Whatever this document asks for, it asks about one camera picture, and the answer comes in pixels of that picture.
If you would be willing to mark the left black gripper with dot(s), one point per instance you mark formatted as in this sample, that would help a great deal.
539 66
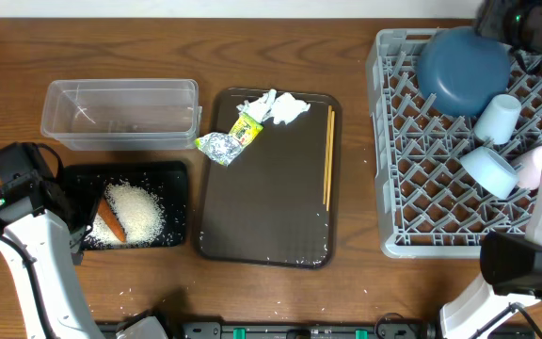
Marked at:
88 193

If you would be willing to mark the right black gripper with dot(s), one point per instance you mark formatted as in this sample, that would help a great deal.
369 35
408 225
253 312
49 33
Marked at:
491 18

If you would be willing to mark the orange carrot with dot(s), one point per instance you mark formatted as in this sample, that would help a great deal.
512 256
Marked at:
108 216

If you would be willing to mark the white rice pile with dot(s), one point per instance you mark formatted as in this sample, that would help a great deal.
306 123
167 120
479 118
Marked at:
141 216

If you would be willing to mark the dark blue plate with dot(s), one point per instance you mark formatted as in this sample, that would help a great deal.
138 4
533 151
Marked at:
463 70

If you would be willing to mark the light blue cup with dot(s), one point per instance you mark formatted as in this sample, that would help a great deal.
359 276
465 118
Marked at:
499 119

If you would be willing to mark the white cup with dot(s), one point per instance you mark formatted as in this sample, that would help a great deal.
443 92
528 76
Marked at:
529 167

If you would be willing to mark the yellow foil snack wrapper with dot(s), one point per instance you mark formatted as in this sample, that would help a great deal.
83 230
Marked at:
224 148

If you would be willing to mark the light blue bowl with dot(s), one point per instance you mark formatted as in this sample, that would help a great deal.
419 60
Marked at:
490 171

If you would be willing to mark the wooden chopstick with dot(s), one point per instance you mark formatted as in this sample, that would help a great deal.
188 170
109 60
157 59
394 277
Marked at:
326 158
330 157

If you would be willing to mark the white tissue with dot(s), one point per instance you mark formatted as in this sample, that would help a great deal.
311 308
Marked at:
279 108

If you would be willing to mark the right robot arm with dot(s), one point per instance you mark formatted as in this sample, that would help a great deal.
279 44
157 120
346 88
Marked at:
510 280

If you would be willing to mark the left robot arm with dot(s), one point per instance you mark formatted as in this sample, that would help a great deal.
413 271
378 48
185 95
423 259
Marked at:
43 221

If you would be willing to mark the black waste tray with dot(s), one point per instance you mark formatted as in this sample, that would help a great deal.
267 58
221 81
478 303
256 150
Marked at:
168 180

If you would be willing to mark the grey dishwasher rack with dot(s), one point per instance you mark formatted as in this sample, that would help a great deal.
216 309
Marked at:
428 206

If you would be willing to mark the clear plastic bin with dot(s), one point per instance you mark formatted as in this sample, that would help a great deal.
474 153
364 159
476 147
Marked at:
122 114

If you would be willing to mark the brown serving tray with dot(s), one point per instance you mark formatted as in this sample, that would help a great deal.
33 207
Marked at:
266 207

